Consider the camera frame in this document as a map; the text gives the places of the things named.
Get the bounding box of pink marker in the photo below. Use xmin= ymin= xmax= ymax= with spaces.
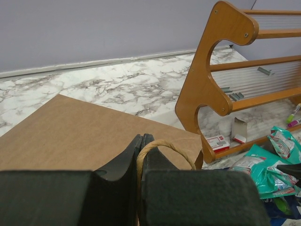
xmin=287 ymin=119 xmax=301 ymax=128

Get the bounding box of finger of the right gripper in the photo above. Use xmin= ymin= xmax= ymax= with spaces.
xmin=277 ymin=163 xmax=301 ymax=179

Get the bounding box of teal snack packet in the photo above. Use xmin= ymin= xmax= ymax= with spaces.
xmin=268 ymin=126 xmax=301 ymax=164
xmin=229 ymin=145 xmax=301 ymax=199

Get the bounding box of wooden shelf rack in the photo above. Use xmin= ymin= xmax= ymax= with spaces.
xmin=174 ymin=0 xmax=301 ymax=164

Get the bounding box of green marker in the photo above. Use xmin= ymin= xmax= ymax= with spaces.
xmin=286 ymin=103 xmax=301 ymax=124

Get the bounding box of red white staples box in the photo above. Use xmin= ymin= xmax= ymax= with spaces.
xmin=206 ymin=135 xmax=230 ymax=153

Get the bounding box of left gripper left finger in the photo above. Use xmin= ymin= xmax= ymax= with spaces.
xmin=0 ymin=135 xmax=143 ymax=226

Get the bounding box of open small cardboard box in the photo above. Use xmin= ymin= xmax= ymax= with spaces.
xmin=231 ymin=117 xmax=247 ymax=144

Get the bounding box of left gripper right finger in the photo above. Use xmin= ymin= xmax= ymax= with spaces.
xmin=140 ymin=147 xmax=269 ymax=226

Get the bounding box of brown paper bag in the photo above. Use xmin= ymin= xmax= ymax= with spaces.
xmin=0 ymin=95 xmax=203 ymax=172

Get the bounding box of blue snack bag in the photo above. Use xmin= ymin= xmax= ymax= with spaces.
xmin=261 ymin=195 xmax=301 ymax=220

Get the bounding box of staple strip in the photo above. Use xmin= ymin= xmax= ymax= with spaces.
xmin=229 ymin=92 xmax=244 ymax=102
xmin=222 ymin=87 xmax=232 ymax=93
xmin=257 ymin=67 xmax=275 ymax=76

